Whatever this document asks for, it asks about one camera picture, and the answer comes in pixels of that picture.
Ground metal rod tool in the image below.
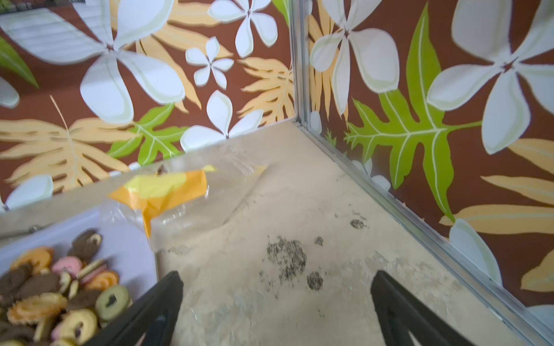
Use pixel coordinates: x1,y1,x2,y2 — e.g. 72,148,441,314
0,224,49,240

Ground ziploc bag with yellow toy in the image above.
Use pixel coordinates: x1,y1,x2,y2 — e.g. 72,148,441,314
102,152,268,252

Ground lavender plastic tray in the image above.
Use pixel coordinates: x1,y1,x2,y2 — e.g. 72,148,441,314
1,210,157,303

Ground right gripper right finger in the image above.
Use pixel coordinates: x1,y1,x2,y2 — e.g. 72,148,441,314
371,271,473,345

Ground pile of poured cookies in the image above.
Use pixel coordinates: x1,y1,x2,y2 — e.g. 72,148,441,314
1,229,133,345

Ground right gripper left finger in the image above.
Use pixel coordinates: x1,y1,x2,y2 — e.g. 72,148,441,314
86,271,184,346

